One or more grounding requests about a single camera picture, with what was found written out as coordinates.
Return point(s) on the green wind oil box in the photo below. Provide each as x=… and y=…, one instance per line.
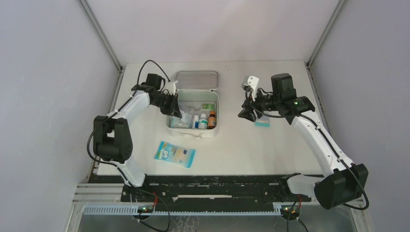
x=208, y=107

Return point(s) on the blue plaster packets bag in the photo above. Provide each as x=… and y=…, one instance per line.
x=262, y=122

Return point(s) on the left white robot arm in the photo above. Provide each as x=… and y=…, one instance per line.
x=111, y=143

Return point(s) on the clear bandage packet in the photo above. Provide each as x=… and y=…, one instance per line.
x=180, y=123

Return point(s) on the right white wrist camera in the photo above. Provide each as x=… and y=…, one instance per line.
x=250, y=84

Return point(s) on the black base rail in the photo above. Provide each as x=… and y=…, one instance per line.
x=212, y=193

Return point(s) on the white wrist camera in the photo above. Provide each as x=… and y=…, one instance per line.
x=250, y=84
x=170, y=87

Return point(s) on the white plastic bottle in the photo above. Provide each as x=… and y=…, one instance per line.
x=203, y=122

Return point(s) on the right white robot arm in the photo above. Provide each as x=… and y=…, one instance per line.
x=343, y=181

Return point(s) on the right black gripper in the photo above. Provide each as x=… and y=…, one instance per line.
x=248, y=112

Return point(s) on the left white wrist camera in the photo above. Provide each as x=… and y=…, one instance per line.
x=170, y=87

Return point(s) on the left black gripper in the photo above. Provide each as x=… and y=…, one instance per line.
x=173, y=109

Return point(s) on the blue white small tube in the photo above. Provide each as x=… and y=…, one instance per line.
x=195, y=122

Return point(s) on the white medicine kit box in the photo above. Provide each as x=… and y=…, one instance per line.
x=195, y=88

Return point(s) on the blue cotton swab packet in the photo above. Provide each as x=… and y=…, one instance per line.
x=175, y=154

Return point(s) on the white gauze pad packet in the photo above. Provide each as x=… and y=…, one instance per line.
x=187, y=114

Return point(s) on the brown bottle orange cap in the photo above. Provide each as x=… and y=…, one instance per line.
x=212, y=120

